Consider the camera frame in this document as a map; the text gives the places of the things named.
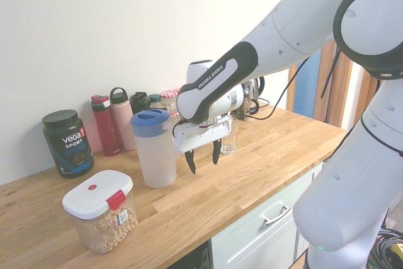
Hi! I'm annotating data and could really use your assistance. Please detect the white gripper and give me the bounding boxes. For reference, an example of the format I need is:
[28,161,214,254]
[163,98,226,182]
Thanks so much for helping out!
[172,117,232,175]

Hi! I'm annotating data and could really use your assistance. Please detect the translucent pitcher with blue lid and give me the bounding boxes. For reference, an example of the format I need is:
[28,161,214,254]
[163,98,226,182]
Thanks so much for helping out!
[130,108,179,189]

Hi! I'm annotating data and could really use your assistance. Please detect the pink water bottle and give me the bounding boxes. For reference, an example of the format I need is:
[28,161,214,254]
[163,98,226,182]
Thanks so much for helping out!
[110,87,138,151]

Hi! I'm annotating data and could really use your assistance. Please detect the dark red water bottle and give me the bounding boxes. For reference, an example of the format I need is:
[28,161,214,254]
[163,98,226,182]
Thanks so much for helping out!
[91,94,122,157]

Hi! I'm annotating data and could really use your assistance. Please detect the clear drinking glass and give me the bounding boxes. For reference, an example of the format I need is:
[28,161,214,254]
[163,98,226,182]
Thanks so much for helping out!
[220,116,240,156]

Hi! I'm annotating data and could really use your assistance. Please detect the jar with red checkered lid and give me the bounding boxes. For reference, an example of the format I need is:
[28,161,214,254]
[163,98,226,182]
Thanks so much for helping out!
[159,88,182,117]

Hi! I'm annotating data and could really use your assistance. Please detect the clear bottle with green lid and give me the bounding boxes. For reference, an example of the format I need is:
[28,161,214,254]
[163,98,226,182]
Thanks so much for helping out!
[148,93,163,111]

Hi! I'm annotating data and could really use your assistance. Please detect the glass French press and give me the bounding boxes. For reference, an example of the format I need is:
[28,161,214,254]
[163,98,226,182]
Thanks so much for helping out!
[239,79,259,115]

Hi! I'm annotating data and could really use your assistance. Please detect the black shaker bottle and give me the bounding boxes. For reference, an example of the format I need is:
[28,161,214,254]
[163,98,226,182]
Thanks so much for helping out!
[129,91,152,115]

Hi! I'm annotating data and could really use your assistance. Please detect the white cabinet drawer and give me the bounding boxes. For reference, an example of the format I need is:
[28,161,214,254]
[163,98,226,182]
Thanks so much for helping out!
[210,161,325,269]

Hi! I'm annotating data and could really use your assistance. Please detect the cereal container with white lid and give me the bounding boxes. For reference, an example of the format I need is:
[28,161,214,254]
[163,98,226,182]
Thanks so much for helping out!
[62,169,139,255]

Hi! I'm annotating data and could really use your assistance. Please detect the blue door panel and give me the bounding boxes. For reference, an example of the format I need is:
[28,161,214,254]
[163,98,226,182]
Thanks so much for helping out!
[295,48,322,122]

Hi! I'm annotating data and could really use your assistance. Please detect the black Vega protein tub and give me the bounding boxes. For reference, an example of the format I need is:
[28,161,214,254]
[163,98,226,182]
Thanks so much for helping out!
[42,109,95,179]

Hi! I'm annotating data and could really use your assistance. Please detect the silver drawer handle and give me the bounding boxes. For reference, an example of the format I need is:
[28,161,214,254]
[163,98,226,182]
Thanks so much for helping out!
[260,204,292,226]

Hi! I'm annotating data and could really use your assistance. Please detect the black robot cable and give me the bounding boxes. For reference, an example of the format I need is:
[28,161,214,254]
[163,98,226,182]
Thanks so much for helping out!
[234,56,311,122]

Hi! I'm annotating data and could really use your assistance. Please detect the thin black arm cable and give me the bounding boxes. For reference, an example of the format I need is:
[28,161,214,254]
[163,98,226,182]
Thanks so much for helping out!
[320,47,343,99]

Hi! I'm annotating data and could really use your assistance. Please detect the wooden door frame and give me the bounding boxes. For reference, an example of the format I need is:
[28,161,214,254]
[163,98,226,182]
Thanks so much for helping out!
[295,0,382,131]

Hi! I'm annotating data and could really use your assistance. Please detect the coiled black floor cables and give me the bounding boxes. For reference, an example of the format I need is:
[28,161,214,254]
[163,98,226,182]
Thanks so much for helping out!
[370,227,403,269]

